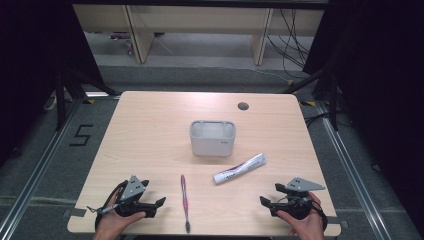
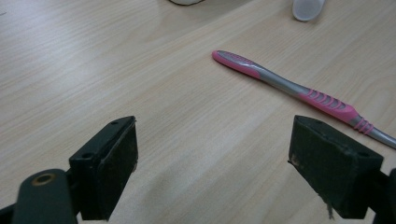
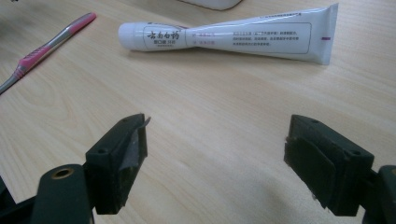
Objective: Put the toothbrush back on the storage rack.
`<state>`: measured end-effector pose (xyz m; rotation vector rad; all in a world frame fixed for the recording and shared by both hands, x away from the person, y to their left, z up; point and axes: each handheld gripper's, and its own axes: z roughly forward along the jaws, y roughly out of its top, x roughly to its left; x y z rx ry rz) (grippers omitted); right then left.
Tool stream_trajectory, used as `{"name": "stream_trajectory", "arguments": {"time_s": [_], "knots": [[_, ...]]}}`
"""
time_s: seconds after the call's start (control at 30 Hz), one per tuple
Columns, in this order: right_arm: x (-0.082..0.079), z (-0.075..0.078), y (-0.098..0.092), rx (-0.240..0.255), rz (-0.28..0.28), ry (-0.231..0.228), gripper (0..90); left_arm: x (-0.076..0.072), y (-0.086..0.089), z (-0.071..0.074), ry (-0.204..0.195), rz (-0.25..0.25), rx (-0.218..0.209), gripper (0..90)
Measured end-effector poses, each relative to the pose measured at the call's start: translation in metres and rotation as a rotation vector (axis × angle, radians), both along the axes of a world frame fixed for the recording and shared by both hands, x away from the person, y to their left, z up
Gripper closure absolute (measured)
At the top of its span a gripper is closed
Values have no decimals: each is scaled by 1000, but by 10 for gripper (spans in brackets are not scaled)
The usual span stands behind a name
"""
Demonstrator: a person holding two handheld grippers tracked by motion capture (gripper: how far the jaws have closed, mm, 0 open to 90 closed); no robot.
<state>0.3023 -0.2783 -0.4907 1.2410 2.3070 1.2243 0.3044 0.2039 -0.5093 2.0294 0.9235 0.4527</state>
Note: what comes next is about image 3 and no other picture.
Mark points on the grey toothbrush holder box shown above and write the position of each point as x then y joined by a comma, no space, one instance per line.
214,3

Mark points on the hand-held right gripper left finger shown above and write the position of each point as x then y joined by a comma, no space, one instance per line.
115,161

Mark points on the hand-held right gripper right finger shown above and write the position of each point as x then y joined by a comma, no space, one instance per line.
327,168

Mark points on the white toothpaste tube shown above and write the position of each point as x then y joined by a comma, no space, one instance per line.
236,39

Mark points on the pink and grey toothbrush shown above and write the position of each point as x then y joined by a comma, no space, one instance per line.
46,49

